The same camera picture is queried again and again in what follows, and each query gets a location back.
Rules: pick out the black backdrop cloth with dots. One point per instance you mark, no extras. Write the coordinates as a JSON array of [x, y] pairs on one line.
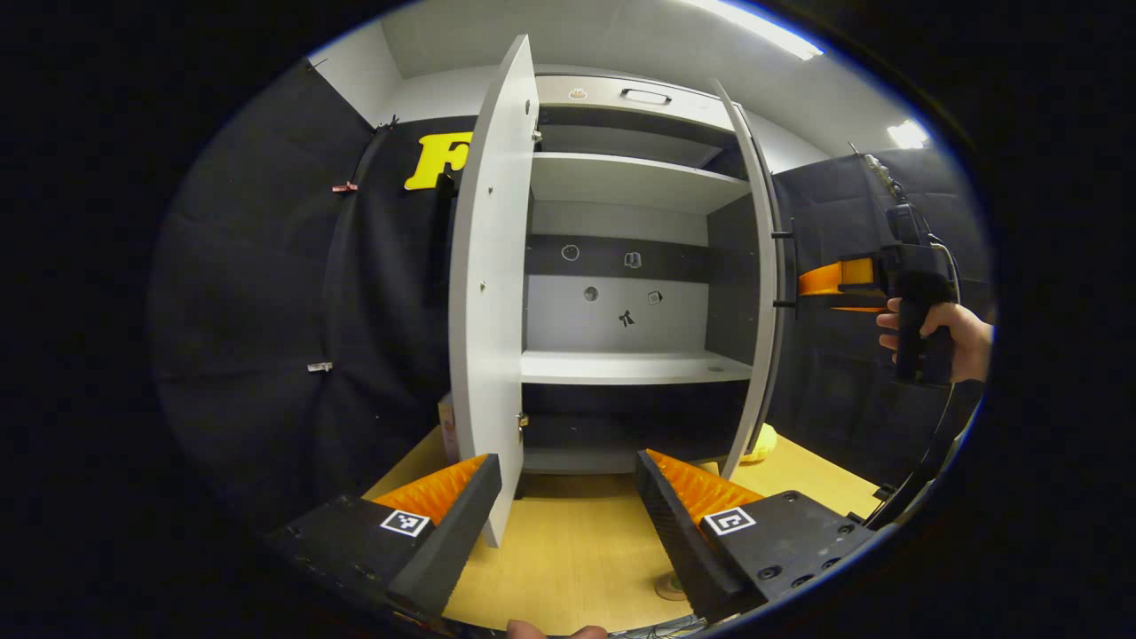
[[266, 311], [834, 382]]

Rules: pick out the white cabinet door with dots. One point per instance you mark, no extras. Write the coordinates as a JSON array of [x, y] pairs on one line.
[[759, 373], [488, 311]]

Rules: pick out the small light box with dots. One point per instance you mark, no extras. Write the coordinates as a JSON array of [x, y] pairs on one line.
[[448, 430]]

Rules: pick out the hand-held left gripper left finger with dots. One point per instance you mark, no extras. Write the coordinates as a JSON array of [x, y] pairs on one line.
[[448, 550]]

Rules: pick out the round wooden coaster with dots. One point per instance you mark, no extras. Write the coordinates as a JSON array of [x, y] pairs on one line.
[[667, 587]]

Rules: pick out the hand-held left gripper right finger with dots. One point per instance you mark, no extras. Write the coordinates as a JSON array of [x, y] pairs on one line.
[[679, 541]]

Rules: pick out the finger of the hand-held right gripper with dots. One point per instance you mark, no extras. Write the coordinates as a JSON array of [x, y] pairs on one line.
[[856, 309], [834, 279]]

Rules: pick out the white and grey cabinet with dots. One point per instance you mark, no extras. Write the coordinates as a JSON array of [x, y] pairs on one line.
[[621, 182]]

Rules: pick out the small ceiling light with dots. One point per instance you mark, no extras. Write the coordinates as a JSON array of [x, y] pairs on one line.
[[907, 134]]

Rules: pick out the yellow soft object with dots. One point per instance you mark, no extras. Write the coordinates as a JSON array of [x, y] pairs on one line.
[[763, 444]]

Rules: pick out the long ceiling light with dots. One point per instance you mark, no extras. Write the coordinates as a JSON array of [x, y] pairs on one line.
[[763, 27]]

